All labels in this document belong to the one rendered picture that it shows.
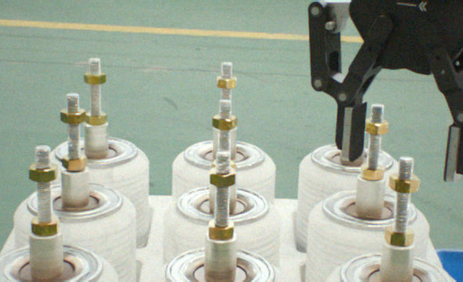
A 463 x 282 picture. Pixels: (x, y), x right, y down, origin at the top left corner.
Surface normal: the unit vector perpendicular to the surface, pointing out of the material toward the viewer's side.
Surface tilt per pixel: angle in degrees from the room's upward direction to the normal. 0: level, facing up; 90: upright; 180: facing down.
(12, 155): 0
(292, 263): 0
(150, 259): 0
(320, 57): 89
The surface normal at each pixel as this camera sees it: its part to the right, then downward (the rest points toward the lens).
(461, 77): 0.79, -0.26
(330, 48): 0.86, 0.07
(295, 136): 0.03, -0.95
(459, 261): -0.01, 0.29
